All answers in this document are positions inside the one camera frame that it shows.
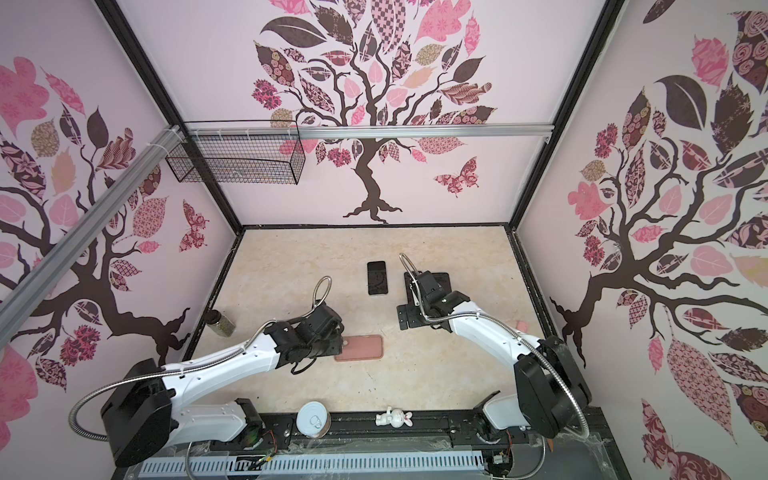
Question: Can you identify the black phone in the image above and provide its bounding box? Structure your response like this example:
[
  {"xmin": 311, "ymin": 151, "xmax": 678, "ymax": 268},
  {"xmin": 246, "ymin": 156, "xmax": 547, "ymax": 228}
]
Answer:
[
  {"xmin": 367, "ymin": 260, "xmax": 389, "ymax": 296},
  {"xmin": 403, "ymin": 272, "xmax": 453, "ymax": 304}
]

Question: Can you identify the pink phone case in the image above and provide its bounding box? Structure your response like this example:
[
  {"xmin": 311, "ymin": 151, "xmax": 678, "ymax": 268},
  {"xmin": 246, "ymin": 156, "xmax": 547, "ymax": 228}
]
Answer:
[{"xmin": 334, "ymin": 335, "xmax": 384, "ymax": 362}]

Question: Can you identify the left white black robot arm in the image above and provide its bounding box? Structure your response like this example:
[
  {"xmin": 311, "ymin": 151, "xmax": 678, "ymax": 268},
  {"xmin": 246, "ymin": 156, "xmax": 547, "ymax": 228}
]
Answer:
[{"xmin": 68, "ymin": 290, "xmax": 344, "ymax": 468}]

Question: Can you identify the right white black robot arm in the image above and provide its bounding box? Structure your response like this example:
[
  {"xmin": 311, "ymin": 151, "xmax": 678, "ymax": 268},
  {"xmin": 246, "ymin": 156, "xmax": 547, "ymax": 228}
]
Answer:
[{"xmin": 399, "ymin": 253, "xmax": 592, "ymax": 439}]

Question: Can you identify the white round can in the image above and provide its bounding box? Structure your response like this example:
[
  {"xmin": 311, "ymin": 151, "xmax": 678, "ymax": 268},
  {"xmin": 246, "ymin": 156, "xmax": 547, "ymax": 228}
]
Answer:
[{"xmin": 296, "ymin": 401, "xmax": 331, "ymax": 439}]

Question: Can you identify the white rabbit figurine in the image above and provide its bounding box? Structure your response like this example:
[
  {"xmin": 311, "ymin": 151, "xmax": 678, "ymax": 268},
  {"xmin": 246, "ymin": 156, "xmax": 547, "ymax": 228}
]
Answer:
[{"xmin": 375, "ymin": 407, "xmax": 413, "ymax": 428}]

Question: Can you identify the white slotted cable duct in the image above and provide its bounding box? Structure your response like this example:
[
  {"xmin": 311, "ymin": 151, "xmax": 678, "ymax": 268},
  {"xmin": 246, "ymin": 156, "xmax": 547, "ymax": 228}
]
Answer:
[{"xmin": 135, "ymin": 451, "xmax": 485, "ymax": 479}]

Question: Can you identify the black wire basket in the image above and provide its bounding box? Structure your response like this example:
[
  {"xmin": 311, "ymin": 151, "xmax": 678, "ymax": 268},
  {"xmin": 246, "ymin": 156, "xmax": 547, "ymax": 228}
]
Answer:
[{"xmin": 165, "ymin": 120, "xmax": 307, "ymax": 185}]

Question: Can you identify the back aluminium rail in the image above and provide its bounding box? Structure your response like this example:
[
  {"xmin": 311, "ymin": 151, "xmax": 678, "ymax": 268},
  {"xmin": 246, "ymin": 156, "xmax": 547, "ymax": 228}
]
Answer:
[{"xmin": 187, "ymin": 123, "xmax": 554, "ymax": 140}]

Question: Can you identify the aluminium rail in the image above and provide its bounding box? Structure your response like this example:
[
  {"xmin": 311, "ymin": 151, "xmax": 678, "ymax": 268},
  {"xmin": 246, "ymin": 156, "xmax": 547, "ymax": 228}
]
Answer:
[
  {"xmin": 187, "ymin": 123, "xmax": 554, "ymax": 140},
  {"xmin": 1, "ymin": 125, "xmax": 183, "ymax": 345}
]

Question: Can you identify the left aluminium rail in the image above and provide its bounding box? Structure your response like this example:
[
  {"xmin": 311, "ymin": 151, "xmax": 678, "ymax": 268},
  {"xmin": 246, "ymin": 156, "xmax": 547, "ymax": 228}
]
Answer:
[{"xmin": 1, "ymin": 125, "xmax": 183, "ymax": 345}]

